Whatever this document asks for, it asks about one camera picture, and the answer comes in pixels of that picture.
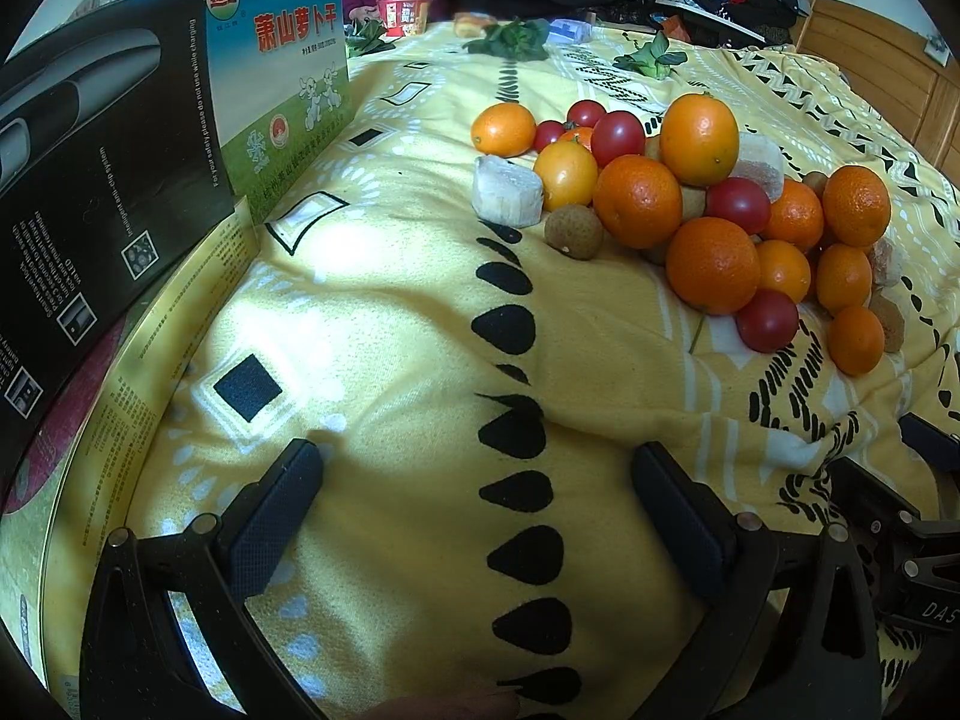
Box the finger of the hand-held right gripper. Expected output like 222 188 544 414
898 412 960 470

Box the blue and green carton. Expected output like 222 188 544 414
180 0 353 224

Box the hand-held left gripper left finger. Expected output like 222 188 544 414
79 437 325 720

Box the wooden headboard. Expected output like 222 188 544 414
793 0 960 147

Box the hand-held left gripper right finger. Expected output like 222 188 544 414
632 442 882 720

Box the black product box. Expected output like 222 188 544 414
0 0 237 458

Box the person's left hand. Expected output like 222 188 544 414
375 692 524 720

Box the green leafy vegetable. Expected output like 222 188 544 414
345 20 396 56
463 17 553 61
613 31 688 80

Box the brown kiwi fruit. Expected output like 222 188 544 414
544 204 605 261

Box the yellow patterned blanket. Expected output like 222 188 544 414
45 15 960 720

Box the gold gift box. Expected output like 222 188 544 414
0 195 262 720

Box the red instant noodle cup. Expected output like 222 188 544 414
377 0 436 38

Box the pile of oranges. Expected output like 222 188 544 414
471 90 893 377

